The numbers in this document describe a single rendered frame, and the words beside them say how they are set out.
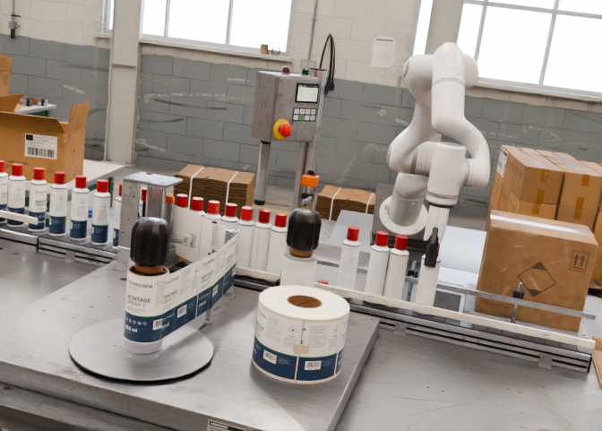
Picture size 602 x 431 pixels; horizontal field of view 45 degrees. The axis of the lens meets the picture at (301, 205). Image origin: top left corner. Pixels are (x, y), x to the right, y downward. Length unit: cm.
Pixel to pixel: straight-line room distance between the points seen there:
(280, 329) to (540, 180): 394
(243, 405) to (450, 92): 104
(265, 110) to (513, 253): 83
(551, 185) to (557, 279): 313
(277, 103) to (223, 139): 567
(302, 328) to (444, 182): 63
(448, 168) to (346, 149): 559
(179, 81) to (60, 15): 144
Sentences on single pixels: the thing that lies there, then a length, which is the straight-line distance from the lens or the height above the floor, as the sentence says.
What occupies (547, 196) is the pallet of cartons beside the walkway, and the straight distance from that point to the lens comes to 533.
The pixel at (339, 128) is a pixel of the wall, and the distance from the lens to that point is 746.
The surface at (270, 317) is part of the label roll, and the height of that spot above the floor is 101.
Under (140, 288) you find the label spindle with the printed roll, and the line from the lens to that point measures 154.
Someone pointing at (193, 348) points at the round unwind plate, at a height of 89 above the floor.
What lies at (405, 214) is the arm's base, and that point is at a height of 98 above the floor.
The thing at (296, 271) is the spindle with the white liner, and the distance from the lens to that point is 175.
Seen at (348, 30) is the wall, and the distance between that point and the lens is 741.
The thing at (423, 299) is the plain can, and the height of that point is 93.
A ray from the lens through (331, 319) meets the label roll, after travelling 152.
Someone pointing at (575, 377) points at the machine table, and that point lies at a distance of 201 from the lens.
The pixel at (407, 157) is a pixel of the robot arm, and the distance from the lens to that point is 249.
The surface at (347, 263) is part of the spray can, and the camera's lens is 203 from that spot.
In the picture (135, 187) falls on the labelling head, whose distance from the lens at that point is 206.
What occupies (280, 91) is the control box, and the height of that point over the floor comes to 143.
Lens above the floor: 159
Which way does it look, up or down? 13 degrees down
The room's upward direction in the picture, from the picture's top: 7 degrees clockwise
